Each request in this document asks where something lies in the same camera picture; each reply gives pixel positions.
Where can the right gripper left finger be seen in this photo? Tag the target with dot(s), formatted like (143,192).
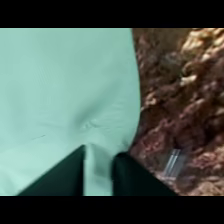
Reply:
(65,178)

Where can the pale green garment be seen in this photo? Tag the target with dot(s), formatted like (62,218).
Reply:
(63,90)

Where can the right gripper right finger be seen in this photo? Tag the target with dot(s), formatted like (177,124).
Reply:
(135,178)

